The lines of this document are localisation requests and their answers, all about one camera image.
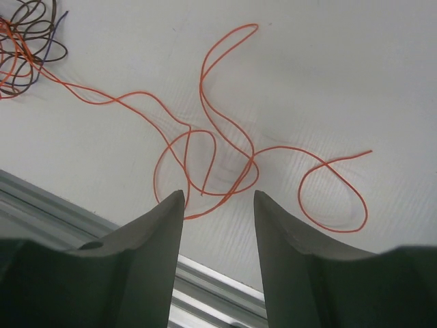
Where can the aluminium mounting rail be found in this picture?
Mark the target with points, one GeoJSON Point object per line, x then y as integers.
{"type": "Point", "coordinates": [201, 297]}

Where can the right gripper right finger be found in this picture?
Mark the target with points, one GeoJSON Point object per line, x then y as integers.
{"type": "Point", "coordinates": [312, 280]}

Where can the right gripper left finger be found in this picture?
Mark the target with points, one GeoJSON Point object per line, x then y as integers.
{"type": "Point", "coordinates": [124, 279]}

